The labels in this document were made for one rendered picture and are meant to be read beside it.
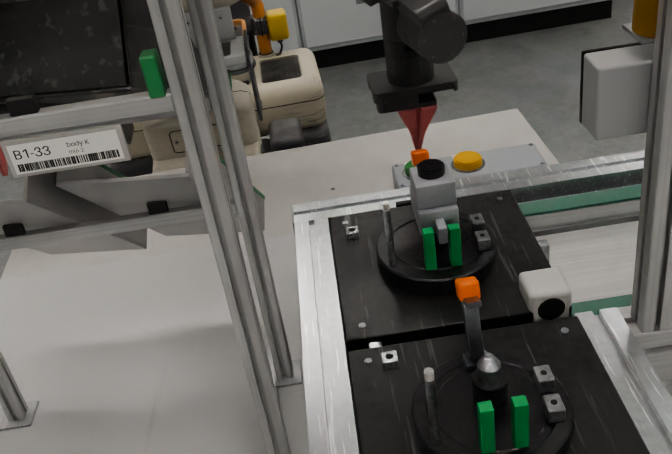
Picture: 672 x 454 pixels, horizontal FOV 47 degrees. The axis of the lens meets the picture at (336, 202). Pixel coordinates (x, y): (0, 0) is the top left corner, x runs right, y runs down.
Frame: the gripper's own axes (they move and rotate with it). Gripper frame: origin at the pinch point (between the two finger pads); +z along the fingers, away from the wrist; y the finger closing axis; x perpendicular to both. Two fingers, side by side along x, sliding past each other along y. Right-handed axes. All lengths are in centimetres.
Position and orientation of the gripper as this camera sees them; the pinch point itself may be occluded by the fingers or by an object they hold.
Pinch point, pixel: (417, 142)
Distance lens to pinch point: 100.4
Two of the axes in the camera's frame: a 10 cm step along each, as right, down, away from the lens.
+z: 1.4, 8.3, 5.4
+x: -1.0, -5.3, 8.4
